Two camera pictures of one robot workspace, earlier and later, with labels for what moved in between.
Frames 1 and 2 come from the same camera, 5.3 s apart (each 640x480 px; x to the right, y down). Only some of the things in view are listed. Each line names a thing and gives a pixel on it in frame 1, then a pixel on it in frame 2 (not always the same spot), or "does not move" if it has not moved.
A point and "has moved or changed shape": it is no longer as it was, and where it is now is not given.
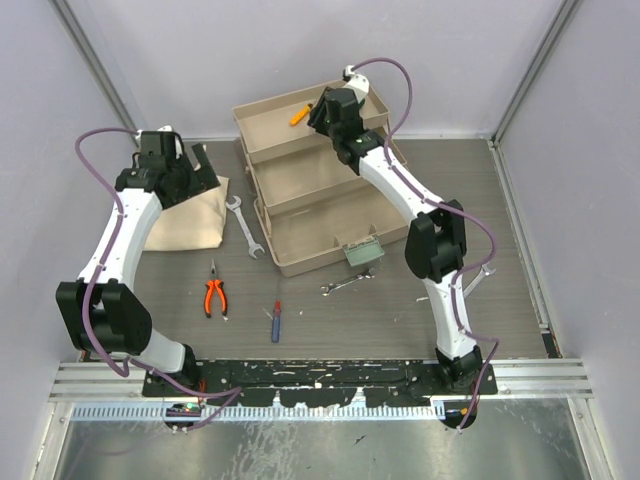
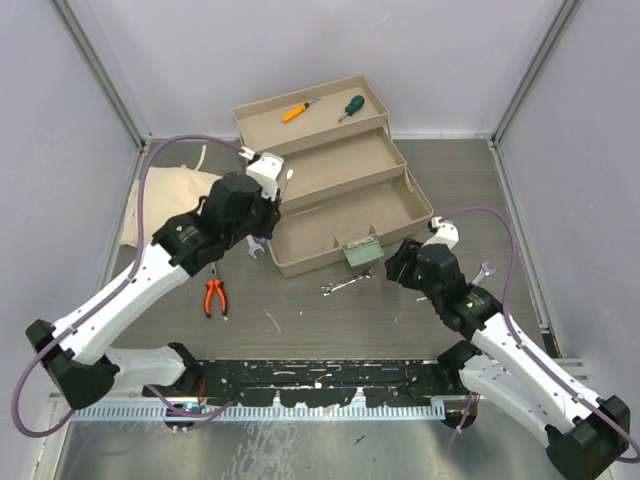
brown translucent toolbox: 312,209 does not move
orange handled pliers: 214,283 does not move
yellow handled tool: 301,114 has moved or changed shape
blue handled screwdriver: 276,322 → 289,175
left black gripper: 201,178 → 269,203
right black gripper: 314,119 → 405,254
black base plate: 316,383 does not move
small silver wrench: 333,286 does not move
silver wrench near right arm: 483,272 does not move
